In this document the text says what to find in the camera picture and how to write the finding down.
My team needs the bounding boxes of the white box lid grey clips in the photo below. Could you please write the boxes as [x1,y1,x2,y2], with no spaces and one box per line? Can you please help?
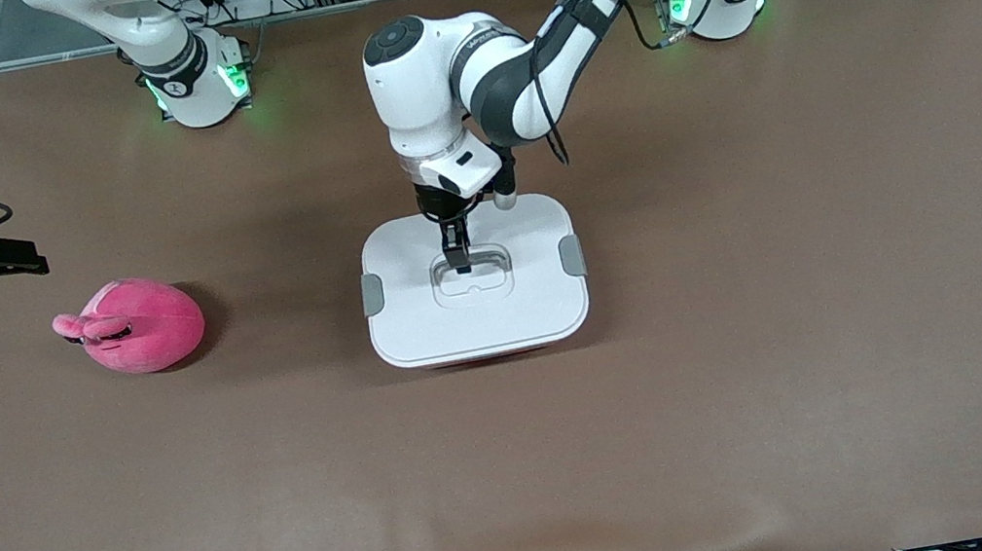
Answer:
[349,187,599,376]

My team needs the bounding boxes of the pink plush toy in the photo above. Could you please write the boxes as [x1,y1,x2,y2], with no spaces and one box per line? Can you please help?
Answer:
[46,267,212,387]

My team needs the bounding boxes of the brown table mat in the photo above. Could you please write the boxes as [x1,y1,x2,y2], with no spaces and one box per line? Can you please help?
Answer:
[0,0,982,551]

